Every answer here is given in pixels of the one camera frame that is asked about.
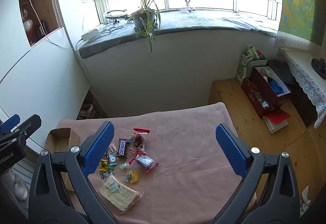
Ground white lace cloth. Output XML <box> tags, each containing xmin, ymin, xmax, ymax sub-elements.
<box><xmin>274</xmin><ymin>31</ymin><xmax>326</xmax><ymax>129</ymax></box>

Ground red nut packet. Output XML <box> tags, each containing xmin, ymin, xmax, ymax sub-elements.
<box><xmin>129</xmin><ymin>128</ymin><xmax>151</xmax><ymax>149</ymax></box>

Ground ring light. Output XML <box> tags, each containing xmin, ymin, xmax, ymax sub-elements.
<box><xmin>106</xmin><ymin>9</ymin><xmax>128</xmax><ymax>23</ymax></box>

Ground grey windowsill cloth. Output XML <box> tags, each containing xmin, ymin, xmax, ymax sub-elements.
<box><xmin>79</xmin><ymin>9</ymin><xmax>279</xmax><ymax>59</ymax></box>

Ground black patterned snack packet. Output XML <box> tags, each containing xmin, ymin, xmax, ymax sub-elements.
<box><xmin>100</xmin><ymin>169</ymin><xmax>114</xmax><ymax>180</ymax></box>

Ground white ribbed panel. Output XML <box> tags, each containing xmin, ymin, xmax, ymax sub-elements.
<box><xmin>11</xmin><ymin>156</ymin><xmax>35</xmax><ymax>182</ymax></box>

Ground small animal figurine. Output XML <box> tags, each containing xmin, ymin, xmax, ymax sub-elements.
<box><xmin>180</xmin><ymin>0</ymin><xmax>195</xmax><ymax>13</ymax></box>

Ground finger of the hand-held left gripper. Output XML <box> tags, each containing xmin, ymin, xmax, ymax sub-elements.
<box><xmin>0</xmin><ymin>115</ymin><xmax>42</xmax><ymax>147</ymax></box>
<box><xmin>0</xmin><ymin>114</ymin><xmax>21</xmax><ymax>133</ymax></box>

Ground green printed box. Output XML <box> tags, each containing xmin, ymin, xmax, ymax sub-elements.
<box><xmin>236</xmin><ymin>46</ymin><xmax>268</xmax><ymax>85</ymax></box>

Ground red cardboard box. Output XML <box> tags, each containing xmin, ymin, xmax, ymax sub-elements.
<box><xmin>241</xmin><ymin>66</ymin><xmax>292</xmax><ymax>118</ymax></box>

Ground dark figurine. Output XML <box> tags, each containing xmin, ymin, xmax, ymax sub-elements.
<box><xmin>311</xmin><ymin>57</ymin><xmax>326</xmax><ymax>73</ymax></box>

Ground white power box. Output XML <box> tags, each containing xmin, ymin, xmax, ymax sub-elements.
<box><xmin>81</xmin><ymin>29</ymin><xmax>101</xmax><ymax>42</ymax></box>

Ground potted spider plant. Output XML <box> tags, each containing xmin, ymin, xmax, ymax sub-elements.
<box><xmin>127</xmin><ymin>0</ymin><xmax>161</xmax><ymax>54</ymax></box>

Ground brown chocolate bar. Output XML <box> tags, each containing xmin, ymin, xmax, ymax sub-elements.
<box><xmin>116</xmin><ymin>138</ymin><xmax>131</xmax><ymax>158</ymax></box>

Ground white cable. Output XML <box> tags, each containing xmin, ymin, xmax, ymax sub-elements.
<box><xmin>20</xmin><ymin>0</ymin><xmax>78</xmax><ymax>49</ymax></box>

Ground clear wafer packet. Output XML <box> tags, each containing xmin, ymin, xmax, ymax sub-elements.
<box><xmin>98</xmin><ymin>173</ymin><xmax>142</xmax><ymax>212</ymax></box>

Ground black cable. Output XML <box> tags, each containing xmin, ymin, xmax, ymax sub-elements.
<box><xmin>100</xmin><ymin>21</ymin><xmax>124</xmax><ymax>35</ymax></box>

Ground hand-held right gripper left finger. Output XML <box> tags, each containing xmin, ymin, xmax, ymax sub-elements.
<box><xmin>29</xmin><ymin>121</ymin><xmax>120</xmax><ymax>224</ymax></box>

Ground wall map poster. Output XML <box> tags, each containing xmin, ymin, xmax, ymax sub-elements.
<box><xmin>278</xmin><ymin>0</ymin><xmax>326</xmax><ymax>45</ymax></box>

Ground wooden wall shelf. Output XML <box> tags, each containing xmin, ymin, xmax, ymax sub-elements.
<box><xmin>18</xmin><ymin>0</ymin><xmax>63</xmax><ymax>47</ymax></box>

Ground red cover book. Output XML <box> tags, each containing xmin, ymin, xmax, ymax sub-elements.
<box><xmin>262</xmin><ymin>108</ymin><xmax>292</xmax><ymax>134</ymax></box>

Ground yellow jelly cup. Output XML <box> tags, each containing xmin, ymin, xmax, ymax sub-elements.
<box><xmin>124</xmin><ymin>170</ymin><xmax>140</xmax><ymax>184</ymax></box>

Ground purple snack bar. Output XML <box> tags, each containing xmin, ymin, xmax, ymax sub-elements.
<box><xmin>129</xmin><ymin>153</ymin><xmax>159</xmax><ymax>176</ymax></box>

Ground red jar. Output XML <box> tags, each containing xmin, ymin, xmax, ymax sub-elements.
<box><xmin>23</xmin><ymin>21</ymin><xmax>39</xmax><ymax>45</ymax></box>

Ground white wardrobe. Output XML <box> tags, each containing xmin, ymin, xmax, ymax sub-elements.
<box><xmin>0</xmin><ymin>0</ymin><xmax>92</xmax><ymax>148</ymax></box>

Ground storage crate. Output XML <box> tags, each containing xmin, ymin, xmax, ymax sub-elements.
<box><xmin>77</xmin><ymin>89</ymin><xmax>107</xmax><ymax>120</ymax></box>

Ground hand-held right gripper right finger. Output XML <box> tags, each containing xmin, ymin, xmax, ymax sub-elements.
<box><xmin>209</xmin><ymin>123</ymin><xmax>300</xmax><ymax>224</ymax></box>

